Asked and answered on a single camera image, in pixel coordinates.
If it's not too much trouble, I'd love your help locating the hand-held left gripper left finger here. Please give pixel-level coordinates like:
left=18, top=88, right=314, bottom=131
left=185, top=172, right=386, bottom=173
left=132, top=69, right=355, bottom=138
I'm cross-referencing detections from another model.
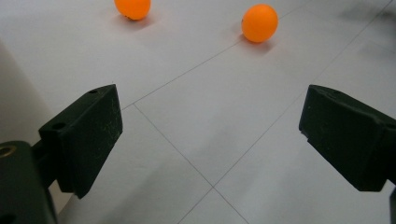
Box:
left=31, top=83, right=123, bottom=200

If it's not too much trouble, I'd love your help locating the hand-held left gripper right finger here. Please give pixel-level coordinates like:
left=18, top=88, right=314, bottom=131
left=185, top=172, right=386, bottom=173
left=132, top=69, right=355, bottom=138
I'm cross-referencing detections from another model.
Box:
left=298, top=84, right=396, bottom=192

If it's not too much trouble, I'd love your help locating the orange ping-pong ball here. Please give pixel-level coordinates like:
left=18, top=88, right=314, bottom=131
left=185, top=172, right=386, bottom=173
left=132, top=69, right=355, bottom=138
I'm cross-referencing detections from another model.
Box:
left=113, top=0, right=152, bottom=21
left=241, top=3, right=279, bottom=44

